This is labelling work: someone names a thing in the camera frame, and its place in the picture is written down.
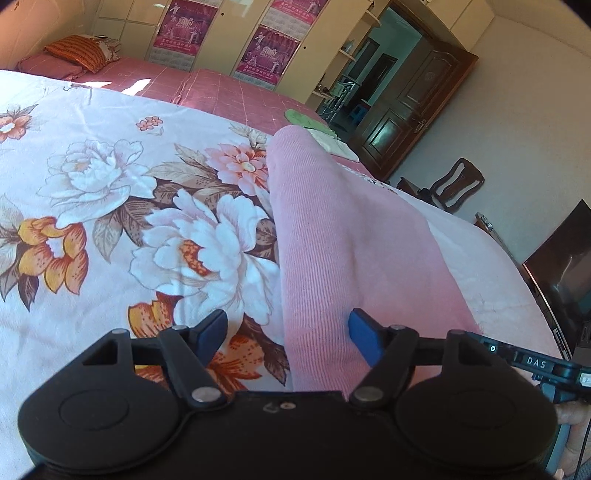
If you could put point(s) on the black flat television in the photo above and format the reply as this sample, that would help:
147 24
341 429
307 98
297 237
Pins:
563 272

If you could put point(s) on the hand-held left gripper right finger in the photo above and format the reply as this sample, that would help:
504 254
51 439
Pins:
364 336

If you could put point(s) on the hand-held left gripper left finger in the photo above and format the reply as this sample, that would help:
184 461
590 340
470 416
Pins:
212 330

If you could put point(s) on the brown wooden door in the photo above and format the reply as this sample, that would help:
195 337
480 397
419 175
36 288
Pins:
411 106

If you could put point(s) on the blue plastic stool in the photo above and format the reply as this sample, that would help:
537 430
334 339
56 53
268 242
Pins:
359 113

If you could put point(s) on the folded pink blanket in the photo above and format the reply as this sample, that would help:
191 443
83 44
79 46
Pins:
46 64

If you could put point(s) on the person's right hand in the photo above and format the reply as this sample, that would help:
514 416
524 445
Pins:
577 415

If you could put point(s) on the pink knit sweater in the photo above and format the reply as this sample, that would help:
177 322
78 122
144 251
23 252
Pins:
332 240

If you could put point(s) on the floral bed sheet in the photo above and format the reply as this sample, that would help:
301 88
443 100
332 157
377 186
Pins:
138 194

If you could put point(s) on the orange striped pillow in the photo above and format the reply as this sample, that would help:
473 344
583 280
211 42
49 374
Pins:
76 51

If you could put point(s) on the purple calendar wall poster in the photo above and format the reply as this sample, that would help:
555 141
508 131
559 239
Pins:
187 25
298 7
270 55

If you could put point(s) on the cream corner shelf unit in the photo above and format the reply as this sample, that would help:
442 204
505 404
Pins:
344 60

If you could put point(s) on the pink checked bedspread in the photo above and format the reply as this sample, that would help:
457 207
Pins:
221 87

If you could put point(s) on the folded white cloth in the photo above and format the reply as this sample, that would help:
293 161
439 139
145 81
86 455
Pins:
334 144

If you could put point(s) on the floral pillow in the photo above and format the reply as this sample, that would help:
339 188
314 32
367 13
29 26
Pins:
111 48

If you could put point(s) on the folded green cloth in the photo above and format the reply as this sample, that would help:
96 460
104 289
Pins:
307 121

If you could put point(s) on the metal rack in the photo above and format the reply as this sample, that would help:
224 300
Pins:
337 99

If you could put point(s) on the cream wardrobe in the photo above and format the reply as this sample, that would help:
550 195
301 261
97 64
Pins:
235 27

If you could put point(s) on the dark wooden chair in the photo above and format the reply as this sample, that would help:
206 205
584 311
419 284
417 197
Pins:
450 184

